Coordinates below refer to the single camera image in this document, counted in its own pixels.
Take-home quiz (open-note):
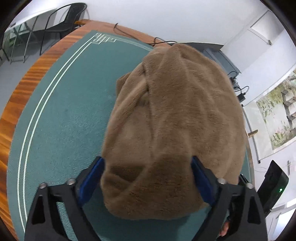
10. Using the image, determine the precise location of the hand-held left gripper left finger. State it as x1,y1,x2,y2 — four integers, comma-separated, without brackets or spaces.
24,156,105,241

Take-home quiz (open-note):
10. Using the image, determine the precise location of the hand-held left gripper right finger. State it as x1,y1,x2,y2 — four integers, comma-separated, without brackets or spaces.
191,156,269,241

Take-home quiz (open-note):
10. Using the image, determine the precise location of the brown fleece sweater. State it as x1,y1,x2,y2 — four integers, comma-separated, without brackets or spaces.
100,43,249,220

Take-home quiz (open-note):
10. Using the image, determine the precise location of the person's right hand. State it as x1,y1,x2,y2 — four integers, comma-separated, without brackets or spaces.
218,220,232,237

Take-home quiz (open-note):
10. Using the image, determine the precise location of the green table mat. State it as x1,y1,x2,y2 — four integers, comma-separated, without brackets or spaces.
6,30,252,241

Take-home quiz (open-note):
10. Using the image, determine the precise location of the grey staircase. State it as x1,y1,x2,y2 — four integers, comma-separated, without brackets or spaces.
176,42,241,75

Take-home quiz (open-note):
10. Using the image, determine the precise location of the white door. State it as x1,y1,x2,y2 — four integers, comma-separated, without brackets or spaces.
222,9,278,77

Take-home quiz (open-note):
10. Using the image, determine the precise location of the black metal chair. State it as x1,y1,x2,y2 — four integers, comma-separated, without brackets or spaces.
39,2,87,56

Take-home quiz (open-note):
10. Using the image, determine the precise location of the white folding table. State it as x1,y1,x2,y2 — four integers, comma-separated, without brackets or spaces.
5,8,58,64

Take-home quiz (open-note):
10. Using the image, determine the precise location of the wall scroll painting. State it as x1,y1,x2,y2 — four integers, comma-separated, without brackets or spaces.
242,68,296,164

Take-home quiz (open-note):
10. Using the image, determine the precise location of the long black cable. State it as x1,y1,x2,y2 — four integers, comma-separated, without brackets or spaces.
113,23,177,47

